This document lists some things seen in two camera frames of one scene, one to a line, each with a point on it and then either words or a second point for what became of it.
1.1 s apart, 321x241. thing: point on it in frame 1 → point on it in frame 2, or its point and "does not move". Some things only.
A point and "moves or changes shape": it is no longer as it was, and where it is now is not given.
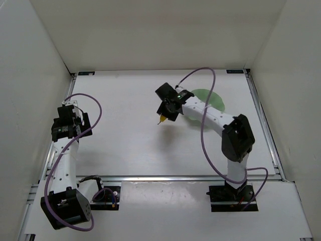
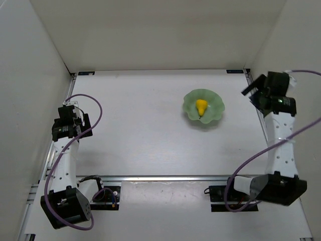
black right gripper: x=167 y=110 → x=254 y=85
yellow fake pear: x=162 y=118 moves or changes shape
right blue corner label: x=234 y=71 does not move
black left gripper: x=85 y=124 does not move
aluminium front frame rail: x=179 y=178 does not move
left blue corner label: x=86 y=73 does not move
